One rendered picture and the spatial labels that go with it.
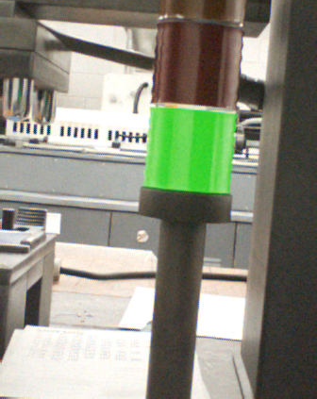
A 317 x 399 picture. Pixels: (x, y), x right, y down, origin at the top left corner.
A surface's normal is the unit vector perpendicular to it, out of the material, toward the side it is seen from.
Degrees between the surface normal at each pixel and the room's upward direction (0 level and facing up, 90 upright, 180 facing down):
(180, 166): 104
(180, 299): 90
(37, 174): 90
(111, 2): 90
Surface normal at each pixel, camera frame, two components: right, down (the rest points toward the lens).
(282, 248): -0.02, 0.05
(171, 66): -0.57, 0.24
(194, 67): -0.11, 0.29
